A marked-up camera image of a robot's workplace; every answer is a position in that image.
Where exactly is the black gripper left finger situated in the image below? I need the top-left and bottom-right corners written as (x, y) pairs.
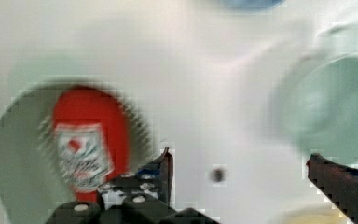
top-left (97, 147), bottom-right (173, 207)

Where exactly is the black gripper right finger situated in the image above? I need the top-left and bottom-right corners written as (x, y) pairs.
top-left (306, 153), bottom-right (358, 224)

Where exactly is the red ketchup bottle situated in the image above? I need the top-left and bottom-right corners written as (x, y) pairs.
top-left (51, 85), bottom-right (130, 203)

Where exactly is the green oval strainer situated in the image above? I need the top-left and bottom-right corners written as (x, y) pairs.
top-left (0, 81), bottom-right (154, 224)

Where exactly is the green metal cup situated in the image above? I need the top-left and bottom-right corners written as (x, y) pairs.
top-left (270, 23), bottom-right (358, 166)

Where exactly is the blue bowl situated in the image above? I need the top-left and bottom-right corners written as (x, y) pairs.
top-left (204, 0), bottom-right (285, 11)

